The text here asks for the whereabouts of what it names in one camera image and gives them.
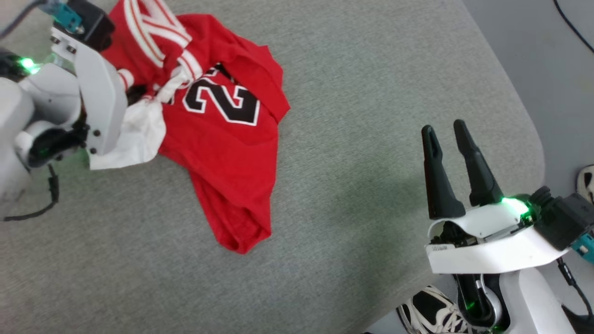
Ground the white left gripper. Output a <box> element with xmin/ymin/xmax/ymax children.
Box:
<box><xmin>50</xmin><ymin>27</ymin><xmax>129</xmax><ymax>156</ymax></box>

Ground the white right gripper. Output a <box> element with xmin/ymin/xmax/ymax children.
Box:
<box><xmin>421</xmin><ymin>119</ymin><xmax>570</xmax><ymax>275</ymax></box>

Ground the red basketball jersey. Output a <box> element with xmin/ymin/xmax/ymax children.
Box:
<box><xmin>88</xmin><ymin>0</ymin><xmax>291</xmax><ymax>255</ymax></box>

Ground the black white sneaker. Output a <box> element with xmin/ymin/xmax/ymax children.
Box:
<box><xmin>577</xmin><ymin>165</ymin><xmax>594</xmax><ymax>205</ymax></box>
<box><xmin>397</xmin><ymin>285</ymin><xmax>471</xmax><ymax>334</ymax></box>

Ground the grey fabric sofa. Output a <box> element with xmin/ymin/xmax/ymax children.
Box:
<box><xmin>0</xmin><ymin>0</ymin><xmax>546</xmax><ymax>334</ymax></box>

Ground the teal left camera connector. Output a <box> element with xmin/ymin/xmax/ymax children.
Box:
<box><xmin>39</xmin><ymin>0</ymin><xmax>84</xmax><ymax>34</ymax></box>

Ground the teal camera connector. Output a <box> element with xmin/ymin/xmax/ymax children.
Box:
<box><xmin>39</xmin><ymin>0</ymin><xmax>84</xmax><ymax>34</ymax></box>
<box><xmin>571</xmin><ymin>232</ymin><xmax>594</xmax><ymax>266</ymax></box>

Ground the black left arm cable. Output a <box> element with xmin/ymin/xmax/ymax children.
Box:
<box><xmin>2</xmin><ymin>165</ymin><xmax>61</xmax><ymax>221</ymax></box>

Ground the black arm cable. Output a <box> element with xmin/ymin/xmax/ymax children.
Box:
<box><xmin>2</xmin><ymin>165</ymin><xmax>61</xmax><ymax>221</ymax></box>
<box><xmin>556</xmin><ymin>257</ymin><xmax>594</xmax><ymax>321</ymax></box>

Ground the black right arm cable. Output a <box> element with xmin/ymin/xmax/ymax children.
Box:
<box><xmin>556</xmin><ymin>257</ymin><xmax>594</xmax><ymax>321</ymax></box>

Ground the teal right camera connector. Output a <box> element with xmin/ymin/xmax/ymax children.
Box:
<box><xmin>571</xmin><ymin>232</ymin><xmax>594</xmax><ymax>266</ymax></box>

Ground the black floor cable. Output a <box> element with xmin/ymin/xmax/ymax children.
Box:
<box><xmin>552</xmin><ymin>0</ymin><xmax>594</xmax><ymax>54</ymax></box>

